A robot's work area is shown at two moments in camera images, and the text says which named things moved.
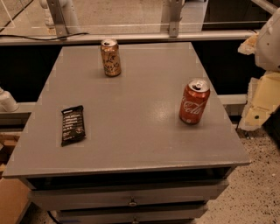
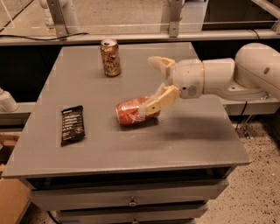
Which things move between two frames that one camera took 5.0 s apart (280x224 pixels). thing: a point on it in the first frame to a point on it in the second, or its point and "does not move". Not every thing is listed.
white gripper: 269,48 to 186,76
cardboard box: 14,199 does not move
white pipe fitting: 7,101 does not move
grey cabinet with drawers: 140,163 does not move
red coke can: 194,100 to 136,109
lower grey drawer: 131,215 does not move
